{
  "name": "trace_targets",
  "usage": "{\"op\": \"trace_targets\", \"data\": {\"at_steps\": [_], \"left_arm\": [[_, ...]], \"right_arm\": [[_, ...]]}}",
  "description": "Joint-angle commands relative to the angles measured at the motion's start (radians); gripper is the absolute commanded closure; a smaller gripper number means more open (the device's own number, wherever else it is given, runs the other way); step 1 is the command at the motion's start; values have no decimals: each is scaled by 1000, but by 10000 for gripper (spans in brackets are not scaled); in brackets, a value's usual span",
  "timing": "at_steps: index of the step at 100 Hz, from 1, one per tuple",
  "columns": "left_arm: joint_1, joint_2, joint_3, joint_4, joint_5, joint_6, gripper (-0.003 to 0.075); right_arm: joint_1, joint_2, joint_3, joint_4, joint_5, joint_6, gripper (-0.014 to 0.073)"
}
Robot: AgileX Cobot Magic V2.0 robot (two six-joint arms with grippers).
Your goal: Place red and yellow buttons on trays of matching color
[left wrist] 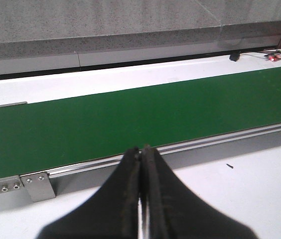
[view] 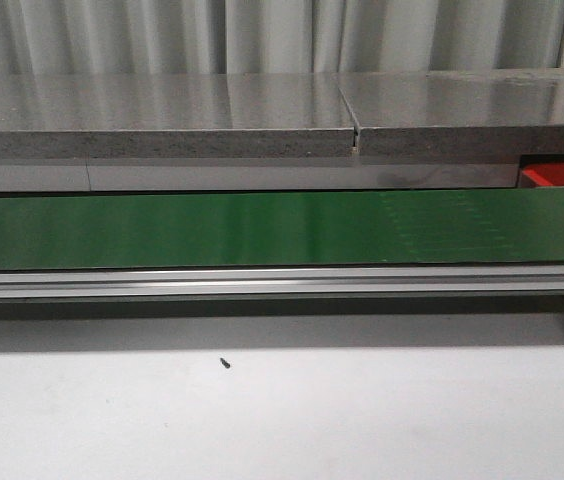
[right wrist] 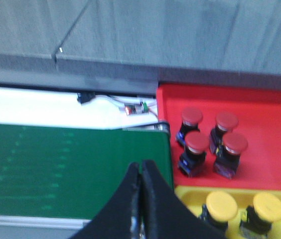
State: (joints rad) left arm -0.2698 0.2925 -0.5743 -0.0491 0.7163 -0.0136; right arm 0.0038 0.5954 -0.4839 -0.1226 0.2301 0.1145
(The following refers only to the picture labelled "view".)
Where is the green conveyor belt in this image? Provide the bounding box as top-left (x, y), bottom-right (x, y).
top-left (0, 187), bottom-right (564, 271)

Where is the grey stone slab left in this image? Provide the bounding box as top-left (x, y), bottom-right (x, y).
top-left (0, 74), bottom-right (355, 159)

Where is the red plastic bin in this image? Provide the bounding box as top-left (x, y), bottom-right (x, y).
top-left (518, 162), bottom-right (564, 188)

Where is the grey pleated curtain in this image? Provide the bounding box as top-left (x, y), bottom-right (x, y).
top-left (0, 1), bottom-right (564, 74)

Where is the aluminium conveyor side rail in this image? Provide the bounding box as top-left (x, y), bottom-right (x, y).
top-left (0, 265), bottom-right (564, 300)

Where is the grey stone slab right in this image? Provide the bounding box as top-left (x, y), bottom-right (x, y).
top-left (338, 69), bottom-right (564, 157)

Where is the grey stone slab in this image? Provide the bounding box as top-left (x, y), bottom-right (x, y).
top-left (338, 69), bottom-right (564, 157)
top-left (0, 74), bottom-right (355, 159)

